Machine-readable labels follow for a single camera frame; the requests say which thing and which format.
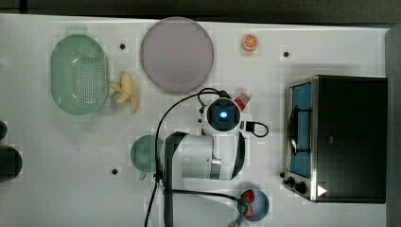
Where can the orange slice toy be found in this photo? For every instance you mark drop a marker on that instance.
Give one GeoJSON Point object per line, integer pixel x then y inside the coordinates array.
{"type": "Point", "coordinates": [249, 43]}

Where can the blue cup with toys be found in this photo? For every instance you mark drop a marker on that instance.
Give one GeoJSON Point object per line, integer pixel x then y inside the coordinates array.
{"type": "Point", "coordinates": [254, 204]}

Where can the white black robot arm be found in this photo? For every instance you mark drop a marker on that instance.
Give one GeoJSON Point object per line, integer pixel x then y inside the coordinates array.
{"type": "Point", "coordinates": [217, 154]}

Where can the black robot base cylinder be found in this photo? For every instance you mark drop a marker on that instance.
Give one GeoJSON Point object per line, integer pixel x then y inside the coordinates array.
{"type": "Point", "coordinates": [3, 130]}

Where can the green perforated colander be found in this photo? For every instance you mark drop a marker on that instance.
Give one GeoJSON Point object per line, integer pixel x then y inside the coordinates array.
{"type": "Point", "coordinates": [79, 72]}

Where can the yellow toy banana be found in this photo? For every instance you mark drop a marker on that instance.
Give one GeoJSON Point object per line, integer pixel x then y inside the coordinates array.
{"type": "Point", "coordinates": [126, 91]}

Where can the green mug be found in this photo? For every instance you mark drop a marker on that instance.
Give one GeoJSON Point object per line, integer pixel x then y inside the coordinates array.
{"type": "Point", "coordinates": [145, 155]}

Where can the round lilac plate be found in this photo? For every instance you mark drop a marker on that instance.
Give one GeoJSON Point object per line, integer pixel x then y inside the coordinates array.
{"type": "Point", "coordinates": [177, 55]}

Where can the red ketchup bottle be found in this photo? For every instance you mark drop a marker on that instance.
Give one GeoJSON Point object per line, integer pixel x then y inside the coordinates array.
{"type": "Point", "coordinates": [242, 100]}

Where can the black toaster oven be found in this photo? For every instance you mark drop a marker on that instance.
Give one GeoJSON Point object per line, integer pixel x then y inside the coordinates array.
{"type": "Point", "coordinates": [336, 139]}

